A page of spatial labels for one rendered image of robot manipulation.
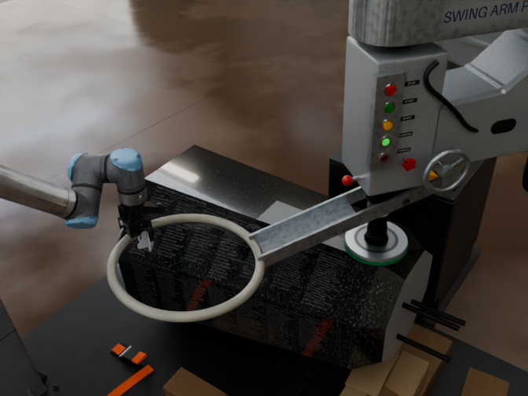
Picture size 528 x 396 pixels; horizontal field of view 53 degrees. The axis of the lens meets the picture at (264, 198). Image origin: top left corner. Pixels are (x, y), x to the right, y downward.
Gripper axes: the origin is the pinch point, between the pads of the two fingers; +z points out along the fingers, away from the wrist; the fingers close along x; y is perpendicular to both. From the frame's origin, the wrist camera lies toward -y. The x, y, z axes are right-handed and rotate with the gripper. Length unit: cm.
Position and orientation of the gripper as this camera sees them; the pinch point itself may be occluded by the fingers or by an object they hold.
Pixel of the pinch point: (147, 243)
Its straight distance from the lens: 188.3
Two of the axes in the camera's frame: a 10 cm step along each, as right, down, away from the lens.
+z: 0.0, 8.2, 5.8
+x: 7.0, 4.1, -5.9
